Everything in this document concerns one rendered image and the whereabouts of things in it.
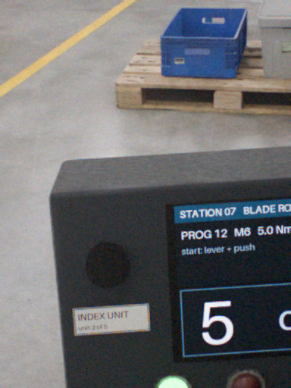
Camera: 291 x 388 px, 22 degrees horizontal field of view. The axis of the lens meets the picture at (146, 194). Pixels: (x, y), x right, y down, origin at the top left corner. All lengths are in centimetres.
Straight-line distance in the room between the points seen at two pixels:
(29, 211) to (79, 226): 257
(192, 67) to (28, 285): 177
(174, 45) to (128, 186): 345
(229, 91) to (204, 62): 21
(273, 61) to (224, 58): 25
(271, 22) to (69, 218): 336
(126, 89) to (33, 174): 85
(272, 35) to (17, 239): 173
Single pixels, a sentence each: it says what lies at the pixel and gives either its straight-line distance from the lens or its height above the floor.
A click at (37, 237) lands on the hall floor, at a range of 286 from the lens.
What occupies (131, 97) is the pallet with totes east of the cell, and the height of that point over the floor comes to 7.
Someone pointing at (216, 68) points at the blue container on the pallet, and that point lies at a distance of 391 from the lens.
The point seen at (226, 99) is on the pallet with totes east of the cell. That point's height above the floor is 7.
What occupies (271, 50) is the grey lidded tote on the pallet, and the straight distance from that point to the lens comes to 387.
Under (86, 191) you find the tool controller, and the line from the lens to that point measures 47.
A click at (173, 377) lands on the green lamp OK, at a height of 113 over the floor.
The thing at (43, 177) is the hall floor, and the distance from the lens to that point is 331.
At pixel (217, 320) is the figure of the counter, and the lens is 50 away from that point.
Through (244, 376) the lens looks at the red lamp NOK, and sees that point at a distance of 52.
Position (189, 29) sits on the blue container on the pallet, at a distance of 448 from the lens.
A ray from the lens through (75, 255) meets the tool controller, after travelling 48.
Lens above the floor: 147
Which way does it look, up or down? 29 degrees down
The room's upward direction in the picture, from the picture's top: 3 degrees counter-clockwise
